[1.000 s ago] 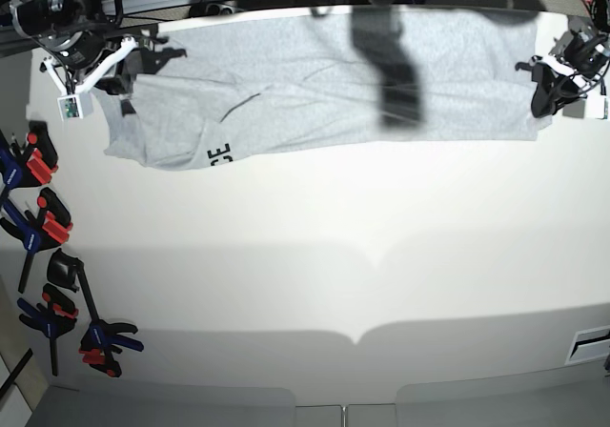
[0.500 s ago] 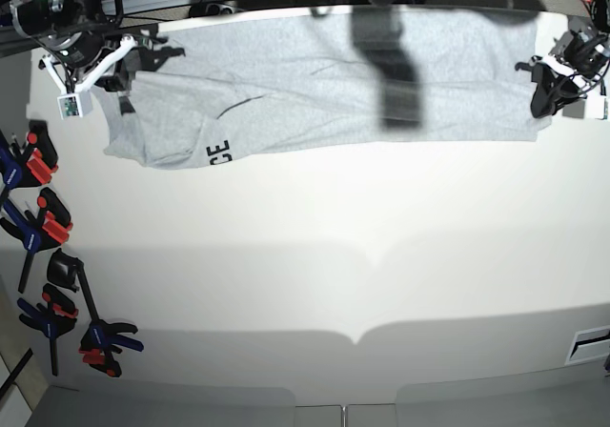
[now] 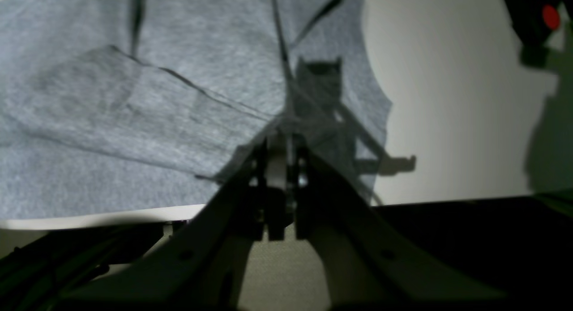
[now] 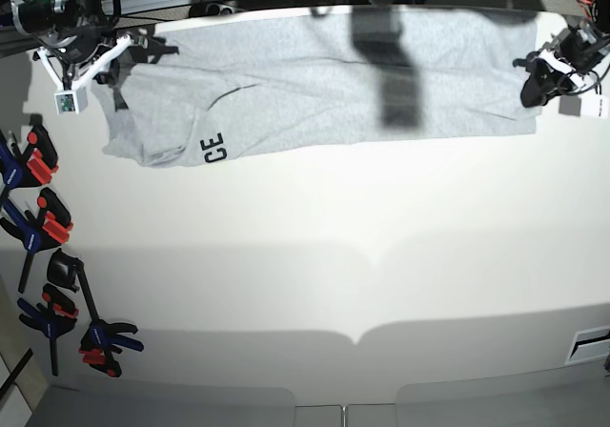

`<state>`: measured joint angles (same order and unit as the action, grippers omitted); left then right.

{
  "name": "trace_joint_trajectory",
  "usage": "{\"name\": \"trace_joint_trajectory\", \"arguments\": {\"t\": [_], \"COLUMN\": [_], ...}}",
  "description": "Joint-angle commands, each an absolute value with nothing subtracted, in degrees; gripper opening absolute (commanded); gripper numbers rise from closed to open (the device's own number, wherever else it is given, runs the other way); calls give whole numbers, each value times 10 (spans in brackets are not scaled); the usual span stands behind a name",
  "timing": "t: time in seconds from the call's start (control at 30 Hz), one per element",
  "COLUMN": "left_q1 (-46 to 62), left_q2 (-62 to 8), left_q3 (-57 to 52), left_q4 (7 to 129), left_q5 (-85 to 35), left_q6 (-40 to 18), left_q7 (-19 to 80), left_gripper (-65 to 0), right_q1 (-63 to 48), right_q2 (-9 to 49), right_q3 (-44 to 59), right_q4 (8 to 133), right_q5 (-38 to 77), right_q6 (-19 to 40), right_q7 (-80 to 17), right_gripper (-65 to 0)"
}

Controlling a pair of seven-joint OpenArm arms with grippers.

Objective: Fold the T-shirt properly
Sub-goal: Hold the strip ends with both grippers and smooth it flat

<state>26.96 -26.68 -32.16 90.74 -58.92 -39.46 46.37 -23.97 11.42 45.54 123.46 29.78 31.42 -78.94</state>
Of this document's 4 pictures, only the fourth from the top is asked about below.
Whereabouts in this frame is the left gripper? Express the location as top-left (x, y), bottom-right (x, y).
top-left (512, 25), bottom-right (609, 108)

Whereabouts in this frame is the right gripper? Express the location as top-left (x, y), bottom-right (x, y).
top-left (35, 21), bottom-right (179, 92)

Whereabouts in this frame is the grey T-shirt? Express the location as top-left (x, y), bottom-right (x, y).
top-left (91, 9), bottom-right (538, 168)

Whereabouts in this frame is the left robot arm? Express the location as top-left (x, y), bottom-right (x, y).
top-left (513, 0), bottom-right (609, 108)

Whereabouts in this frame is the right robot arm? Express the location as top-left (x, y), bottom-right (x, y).
top-left (7, 0), bottom-right (179, 92)

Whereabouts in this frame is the white power strip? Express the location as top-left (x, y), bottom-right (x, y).
top-left (188, 3), bottom-right (236, 18)

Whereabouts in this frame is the top blue red bar clamp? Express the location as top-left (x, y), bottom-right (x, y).
top-left (1, 124), bottom-right (58, 205)

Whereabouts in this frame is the blue red bar clamp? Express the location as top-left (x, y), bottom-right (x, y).
top-left (1, 124), bottom-right (58, 205)
top-left (1, 187), bottom-right (73, 294)

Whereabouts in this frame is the lower left blue bar clamp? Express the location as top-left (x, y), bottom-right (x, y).
top-left (17, 283), bottom-right (79, 376)

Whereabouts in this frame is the white label holder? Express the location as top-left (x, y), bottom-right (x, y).
top-left (565, 326), bottom-right (609, 365)

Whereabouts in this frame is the long black bar clamp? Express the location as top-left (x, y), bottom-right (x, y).
top-left (47, 249), bottom-right (144, 378)

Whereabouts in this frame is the black strip on wood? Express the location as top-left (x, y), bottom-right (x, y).
top-left (0, 349), bottom-right (33, 399)

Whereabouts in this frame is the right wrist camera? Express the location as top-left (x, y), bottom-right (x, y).
top-left (53, 88), bottom-right (88, 114)

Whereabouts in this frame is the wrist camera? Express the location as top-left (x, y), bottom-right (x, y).
top-left (559, 93), bottom-right (609, 119)
top-left (53, 88), bottom-right (88, 114)

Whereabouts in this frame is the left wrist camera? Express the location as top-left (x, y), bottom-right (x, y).
top-left (559, 93), bottom-right (609, 119)

